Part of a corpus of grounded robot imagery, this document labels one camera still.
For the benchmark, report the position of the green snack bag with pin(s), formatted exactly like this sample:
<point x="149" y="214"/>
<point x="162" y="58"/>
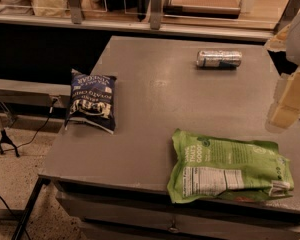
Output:
<point x="245" y="171"/>

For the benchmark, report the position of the black table leg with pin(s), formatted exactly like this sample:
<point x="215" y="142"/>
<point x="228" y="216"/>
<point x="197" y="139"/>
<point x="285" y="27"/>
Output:
<point x="22" y="222"/>

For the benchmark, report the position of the grey angled bracket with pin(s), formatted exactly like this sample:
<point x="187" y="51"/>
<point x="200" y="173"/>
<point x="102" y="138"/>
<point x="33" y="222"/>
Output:
<point x="291" y="9"/>

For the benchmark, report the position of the black tripod stand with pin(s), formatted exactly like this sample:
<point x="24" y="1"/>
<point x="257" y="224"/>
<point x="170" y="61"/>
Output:
<point x="6" y="140"/>

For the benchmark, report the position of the blue chip bag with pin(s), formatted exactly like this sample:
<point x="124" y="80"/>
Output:
<point x="92" y="100"/>

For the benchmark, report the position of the brown perforated board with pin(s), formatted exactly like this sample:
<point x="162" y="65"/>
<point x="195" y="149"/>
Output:
<point x="202" y="8"/>

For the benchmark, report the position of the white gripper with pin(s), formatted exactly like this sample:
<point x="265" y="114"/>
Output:
<point x="287" y="107"/>

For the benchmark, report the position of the grey table drawer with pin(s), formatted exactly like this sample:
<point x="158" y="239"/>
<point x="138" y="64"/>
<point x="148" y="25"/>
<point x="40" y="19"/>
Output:
<point x="108" y="218"/>

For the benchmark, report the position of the silver redbull can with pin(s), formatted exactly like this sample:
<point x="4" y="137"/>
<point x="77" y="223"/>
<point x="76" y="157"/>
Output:
<point x="218" y="59"/>

